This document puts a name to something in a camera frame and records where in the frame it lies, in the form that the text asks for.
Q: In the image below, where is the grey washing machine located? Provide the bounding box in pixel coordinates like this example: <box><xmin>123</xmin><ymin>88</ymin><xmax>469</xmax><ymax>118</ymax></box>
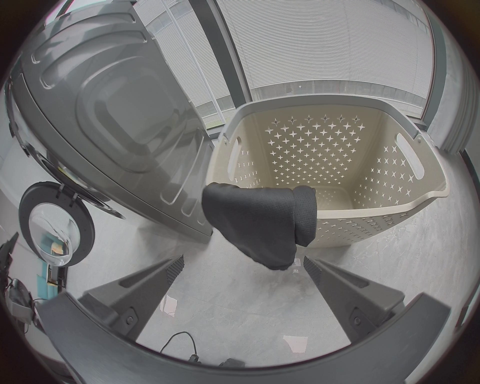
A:
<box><xmin>0</xmin><ymin>0</ymin><xmax>215</xmax><ymax>248</ymax></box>

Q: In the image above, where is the black cable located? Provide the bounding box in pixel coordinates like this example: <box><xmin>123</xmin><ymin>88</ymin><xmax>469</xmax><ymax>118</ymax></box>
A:
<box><xmin>160</xmin><ymin>331</ymin><xmax>202</xmax><ymax>363</ymax></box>

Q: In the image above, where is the black garment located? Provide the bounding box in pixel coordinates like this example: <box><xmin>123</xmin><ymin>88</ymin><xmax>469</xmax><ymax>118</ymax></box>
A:
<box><xmin>202</xmin><ymin>182</ymin><xmax>319</xmax><ymax>271</ymax></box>

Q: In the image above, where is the pink paper scrap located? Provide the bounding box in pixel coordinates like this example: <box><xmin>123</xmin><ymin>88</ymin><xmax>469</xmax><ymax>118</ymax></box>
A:
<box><xmin>160</xmin><ymin>295</ymin><xmax>178</xmax><ymax>316</ymax></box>
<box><xmin>283</xmin><ymin>335</ymin><xmax>309</xmax><ymax>354</ymax></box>

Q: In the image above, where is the washing machine door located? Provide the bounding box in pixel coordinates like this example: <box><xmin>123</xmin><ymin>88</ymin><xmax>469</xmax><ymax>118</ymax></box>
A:
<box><xmin>18</xmin><ymin>182</ymin><xmax>95</xmax><ymax>268</ymax></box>

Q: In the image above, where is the window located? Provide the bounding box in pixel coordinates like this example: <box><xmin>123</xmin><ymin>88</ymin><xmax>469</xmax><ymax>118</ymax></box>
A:
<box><xmin>133</xmin><ymin>0</ymin><xmax>447</xmax><ymax>141</ymax></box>

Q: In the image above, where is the cream laundry basket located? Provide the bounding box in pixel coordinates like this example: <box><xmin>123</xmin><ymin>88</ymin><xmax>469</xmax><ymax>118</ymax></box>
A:
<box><xmin>205</xmin><ymin>98</ymin><xmax>450</xmax><ymax>249</ymax></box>

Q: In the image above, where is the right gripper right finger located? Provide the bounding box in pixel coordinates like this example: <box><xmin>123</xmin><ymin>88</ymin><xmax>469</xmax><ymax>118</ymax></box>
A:
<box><xmin>303</xmin><ymin>256</ymin><xmax>406</xmax><ymax>344</ymax></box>

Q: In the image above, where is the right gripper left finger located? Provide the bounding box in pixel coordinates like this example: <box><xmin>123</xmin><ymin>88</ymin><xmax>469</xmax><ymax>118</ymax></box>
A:
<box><xmin>80</xmin><ymin>254</ymin><xmax>185</xmax><ymax>342</ymax></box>

